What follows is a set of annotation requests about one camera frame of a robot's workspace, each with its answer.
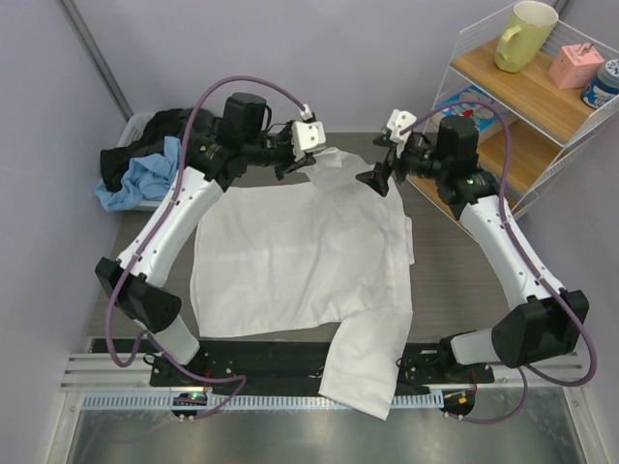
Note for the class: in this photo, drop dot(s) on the yellow green mug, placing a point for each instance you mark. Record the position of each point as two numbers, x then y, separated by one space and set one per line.
529 25

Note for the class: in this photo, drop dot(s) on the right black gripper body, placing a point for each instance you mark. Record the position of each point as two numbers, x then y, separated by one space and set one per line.
415 160

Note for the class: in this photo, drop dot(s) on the light blue shirt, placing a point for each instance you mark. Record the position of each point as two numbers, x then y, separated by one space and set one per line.
147 178

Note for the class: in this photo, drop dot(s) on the black shirt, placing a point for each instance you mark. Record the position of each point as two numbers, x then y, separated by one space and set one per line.
172 122

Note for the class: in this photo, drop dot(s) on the aluminium rail frame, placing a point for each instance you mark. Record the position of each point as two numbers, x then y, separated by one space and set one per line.
518 418

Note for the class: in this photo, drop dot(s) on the grey plastic basket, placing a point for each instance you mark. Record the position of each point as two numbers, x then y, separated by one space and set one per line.
130 130

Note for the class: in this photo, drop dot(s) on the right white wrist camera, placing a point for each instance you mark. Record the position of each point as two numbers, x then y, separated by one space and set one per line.
395 128

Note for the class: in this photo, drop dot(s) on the white wire wooden shelf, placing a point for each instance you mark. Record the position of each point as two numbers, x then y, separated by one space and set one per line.
552 126

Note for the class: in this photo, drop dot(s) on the pink cube box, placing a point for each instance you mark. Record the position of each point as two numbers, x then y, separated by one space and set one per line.
575 65

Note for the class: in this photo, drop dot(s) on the white slotted cable duct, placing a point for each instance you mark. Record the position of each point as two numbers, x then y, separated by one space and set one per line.
178 401

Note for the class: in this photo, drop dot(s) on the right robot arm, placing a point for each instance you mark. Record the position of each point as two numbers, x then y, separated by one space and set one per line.
544 316

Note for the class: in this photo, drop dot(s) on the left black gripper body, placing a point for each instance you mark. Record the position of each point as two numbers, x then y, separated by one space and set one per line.
277 152

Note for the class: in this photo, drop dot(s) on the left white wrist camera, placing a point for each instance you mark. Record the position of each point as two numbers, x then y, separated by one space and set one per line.
308 135

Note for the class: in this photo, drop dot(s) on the blue white tin can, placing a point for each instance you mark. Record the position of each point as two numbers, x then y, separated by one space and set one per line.
603 87

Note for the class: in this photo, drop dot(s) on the white long sleeve shirt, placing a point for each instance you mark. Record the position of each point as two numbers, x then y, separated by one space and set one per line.
295 257

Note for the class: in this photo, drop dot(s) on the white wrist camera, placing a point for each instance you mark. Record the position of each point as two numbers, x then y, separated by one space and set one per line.
395 128
308 135

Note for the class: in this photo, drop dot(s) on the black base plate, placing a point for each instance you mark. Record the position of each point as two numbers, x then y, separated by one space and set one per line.
298 367

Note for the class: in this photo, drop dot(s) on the blue white book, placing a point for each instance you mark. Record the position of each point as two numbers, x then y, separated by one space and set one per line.
486 121

